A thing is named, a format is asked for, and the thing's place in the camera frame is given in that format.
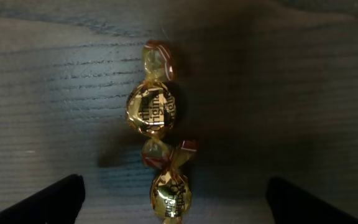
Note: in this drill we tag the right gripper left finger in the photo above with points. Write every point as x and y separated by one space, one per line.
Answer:
51 205

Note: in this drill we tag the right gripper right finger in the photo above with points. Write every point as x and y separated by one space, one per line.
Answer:
297 205

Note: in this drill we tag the gold candy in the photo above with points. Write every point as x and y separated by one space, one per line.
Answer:
151 109
170 193

